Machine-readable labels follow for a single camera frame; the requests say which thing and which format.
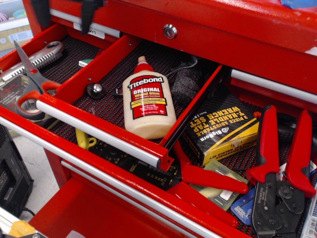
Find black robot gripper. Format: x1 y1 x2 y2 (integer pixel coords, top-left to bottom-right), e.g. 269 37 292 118
31 0 107 34

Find red grey handled scissors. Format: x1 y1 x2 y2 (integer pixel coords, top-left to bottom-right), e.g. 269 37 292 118
14 41 60 120

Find red small upper drawer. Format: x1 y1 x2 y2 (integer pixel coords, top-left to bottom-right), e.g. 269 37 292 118
37 36 224 171

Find silver drawer lock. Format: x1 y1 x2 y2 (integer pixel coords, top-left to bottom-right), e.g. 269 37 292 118
163 24 178 39

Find red wide tool drawer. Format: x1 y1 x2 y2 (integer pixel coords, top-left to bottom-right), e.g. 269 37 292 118
0 23 317 238

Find white Markers label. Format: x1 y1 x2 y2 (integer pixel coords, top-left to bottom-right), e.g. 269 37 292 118
73 22 105 39

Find silver ridged utility tool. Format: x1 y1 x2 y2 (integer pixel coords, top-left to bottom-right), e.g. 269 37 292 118
0 41 65 86

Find small green white box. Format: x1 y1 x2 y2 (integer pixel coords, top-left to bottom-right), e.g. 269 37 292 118
78 59 94 67

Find black knob with silver screw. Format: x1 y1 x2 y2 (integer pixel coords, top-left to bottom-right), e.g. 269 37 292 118
86 83 105 100

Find clear plastic bit case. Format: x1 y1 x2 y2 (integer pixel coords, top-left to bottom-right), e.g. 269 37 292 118
0 74 59 119

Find Titebond wood glue bottle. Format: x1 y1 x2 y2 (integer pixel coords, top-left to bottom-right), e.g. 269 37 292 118
122 56 176 140

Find black steel wool roll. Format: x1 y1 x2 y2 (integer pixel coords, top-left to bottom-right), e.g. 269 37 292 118
171 68 202 107

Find red tool chest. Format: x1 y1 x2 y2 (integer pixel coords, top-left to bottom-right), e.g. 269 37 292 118
21 0 317 238

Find black equipment box on floor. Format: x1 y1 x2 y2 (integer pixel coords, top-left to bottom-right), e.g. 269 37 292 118
0 125 34 217

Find black yellow tap wrench box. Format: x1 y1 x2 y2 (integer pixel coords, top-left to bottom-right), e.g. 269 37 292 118
182 85 259 166

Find clear case under pliers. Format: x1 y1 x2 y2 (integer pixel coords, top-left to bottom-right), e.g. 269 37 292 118
190 160 248 211

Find blue drill bit package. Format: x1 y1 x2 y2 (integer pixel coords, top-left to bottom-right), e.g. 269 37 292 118
230 188 255 225

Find yellow handled tool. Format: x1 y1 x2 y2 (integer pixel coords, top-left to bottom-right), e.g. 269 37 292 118
75 128 97 150

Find red handled wire stripper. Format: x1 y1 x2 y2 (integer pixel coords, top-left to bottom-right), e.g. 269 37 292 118
88 137 248 193

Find red handled crimping pliers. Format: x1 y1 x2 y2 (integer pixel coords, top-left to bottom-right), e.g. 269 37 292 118
246 105 316 238

